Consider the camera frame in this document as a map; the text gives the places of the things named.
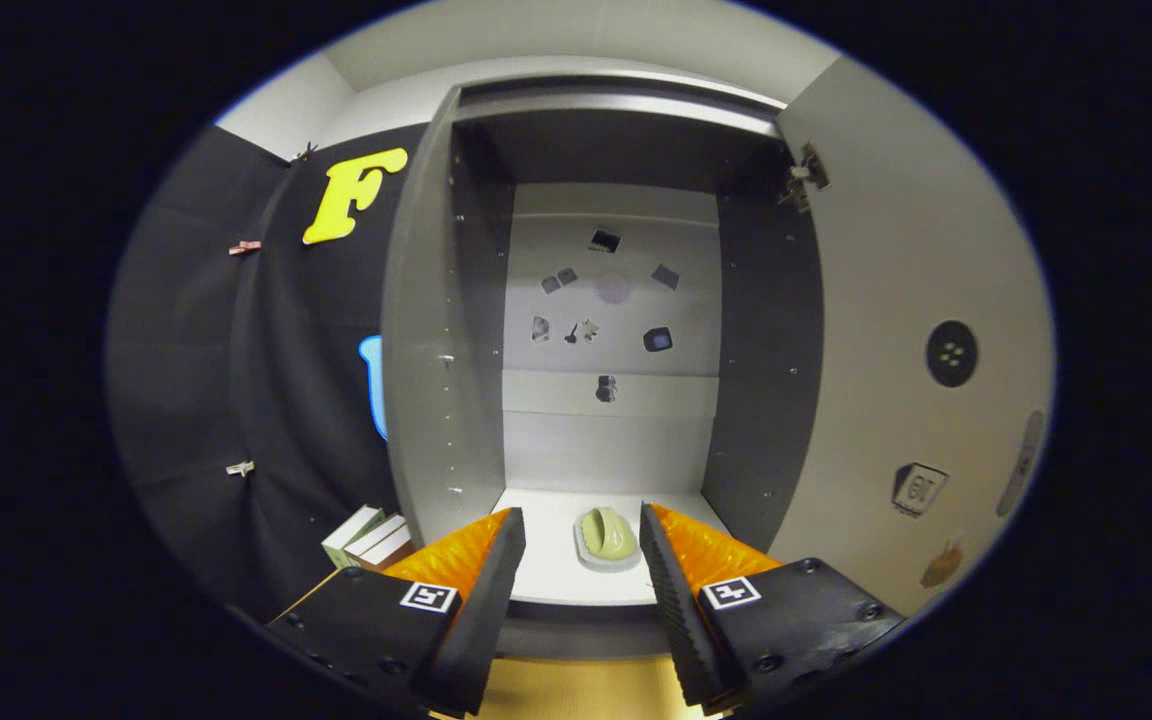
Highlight black backdrop cloth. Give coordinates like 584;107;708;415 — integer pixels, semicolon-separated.
106;120;437;621

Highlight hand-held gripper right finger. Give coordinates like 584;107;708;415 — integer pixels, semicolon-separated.
639;502;907;716

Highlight white cabinet shelf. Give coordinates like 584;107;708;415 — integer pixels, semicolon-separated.
491;487;737;608

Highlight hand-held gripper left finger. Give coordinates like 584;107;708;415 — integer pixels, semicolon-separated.
266;507;527;718

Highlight dark grey cabinet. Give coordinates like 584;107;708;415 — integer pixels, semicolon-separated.
379;72;827;661

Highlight metal door hinge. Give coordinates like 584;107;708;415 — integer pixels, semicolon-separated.
779;142;832;213

